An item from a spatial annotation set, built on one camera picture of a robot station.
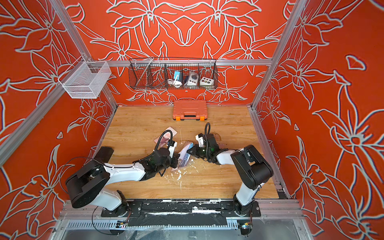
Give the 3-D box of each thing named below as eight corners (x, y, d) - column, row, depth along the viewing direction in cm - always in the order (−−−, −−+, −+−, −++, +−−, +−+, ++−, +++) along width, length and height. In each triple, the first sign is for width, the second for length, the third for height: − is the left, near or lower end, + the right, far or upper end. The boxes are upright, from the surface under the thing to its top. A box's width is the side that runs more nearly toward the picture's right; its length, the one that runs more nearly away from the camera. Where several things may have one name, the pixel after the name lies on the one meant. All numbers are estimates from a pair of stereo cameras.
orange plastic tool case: (172, 122, 112) (172, 116, 108) (174, 105, 124) (173, 99, 119) (207, 122, 112) (207, 116, 108) (205, 105, 124) (206, 99, 119)
